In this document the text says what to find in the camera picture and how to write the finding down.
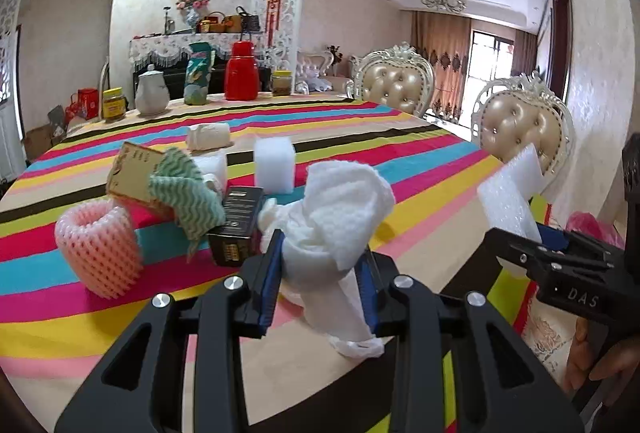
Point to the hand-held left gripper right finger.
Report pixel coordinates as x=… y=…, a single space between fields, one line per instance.
x=367 y=295

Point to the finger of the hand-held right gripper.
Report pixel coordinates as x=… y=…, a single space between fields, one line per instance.
x=515 y=250
x=555 y=235

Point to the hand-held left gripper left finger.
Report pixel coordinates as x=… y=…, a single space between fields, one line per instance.
x=272 y=285

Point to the white foam sheet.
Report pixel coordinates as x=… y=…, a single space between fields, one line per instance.
x=510 y=198

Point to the white paper towel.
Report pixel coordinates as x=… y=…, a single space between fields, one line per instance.
x=340 y=213

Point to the white foam block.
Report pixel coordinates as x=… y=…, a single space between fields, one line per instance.
x=274 y=165

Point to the foam fruit net sleeve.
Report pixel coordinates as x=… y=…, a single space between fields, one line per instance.
x=95 y=253

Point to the person's right hand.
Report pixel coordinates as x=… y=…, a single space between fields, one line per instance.
x=582 y=358

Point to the pink plastic bag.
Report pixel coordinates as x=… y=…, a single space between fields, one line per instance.
x=590 y=228

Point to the black cardboard box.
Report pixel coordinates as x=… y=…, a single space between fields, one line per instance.
x=235 y=223

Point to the beige tufted ornate chair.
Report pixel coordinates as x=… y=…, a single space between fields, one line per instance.
x=392 y=88
x=520 y=128

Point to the green wavy striped cloth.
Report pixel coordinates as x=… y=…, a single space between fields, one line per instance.
x=185 y=198

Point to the small white foam piece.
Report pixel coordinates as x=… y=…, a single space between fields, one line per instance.
x=212 y=165

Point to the striped colourful tablecloth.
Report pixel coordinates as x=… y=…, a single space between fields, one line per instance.
x=350 y=143

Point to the rolled white cloth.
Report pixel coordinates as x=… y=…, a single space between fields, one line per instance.
x=210 y=136

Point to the brown cardboard box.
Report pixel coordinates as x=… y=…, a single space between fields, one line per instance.
x=130 y=173

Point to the yellow lid pickle jar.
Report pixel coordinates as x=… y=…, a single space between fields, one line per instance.
x=282 y=85

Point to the brown patterned curtain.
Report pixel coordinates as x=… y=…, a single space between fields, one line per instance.
x=445 y=58

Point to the red thermos flask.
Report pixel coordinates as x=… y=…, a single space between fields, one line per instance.
x=241 y=73

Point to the white carved armchair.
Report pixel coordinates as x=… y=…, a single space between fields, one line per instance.
x=315 y=68

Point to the green snack bag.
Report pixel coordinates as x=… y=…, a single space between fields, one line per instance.
x=199 y=73

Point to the white ceramic teapot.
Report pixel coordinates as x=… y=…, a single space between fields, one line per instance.
x=151 y=95

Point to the dark piano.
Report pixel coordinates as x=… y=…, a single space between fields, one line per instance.
x=175 y=80

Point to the yellow label glass jar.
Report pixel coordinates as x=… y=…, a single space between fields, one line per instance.
x=114 y=108

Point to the red gift box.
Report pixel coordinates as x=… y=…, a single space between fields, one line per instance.
x=85 y=105

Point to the brown handbag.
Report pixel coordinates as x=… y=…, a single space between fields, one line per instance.
x=232 y=24

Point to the floral lace cover cloth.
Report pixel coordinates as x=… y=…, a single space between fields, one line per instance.
x=160 y=45

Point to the dark handbag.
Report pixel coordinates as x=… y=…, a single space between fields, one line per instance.
x=250 y=20

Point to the wicker basket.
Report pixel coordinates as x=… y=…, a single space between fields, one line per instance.
x=211 y=25

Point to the cardboard floor box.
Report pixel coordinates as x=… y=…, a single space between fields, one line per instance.
x=37 y=143

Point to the flower vase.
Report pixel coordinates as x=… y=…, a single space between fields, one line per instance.
x=192 y=15

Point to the white cabinet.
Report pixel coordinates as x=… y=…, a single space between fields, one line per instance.
x=10 y=143

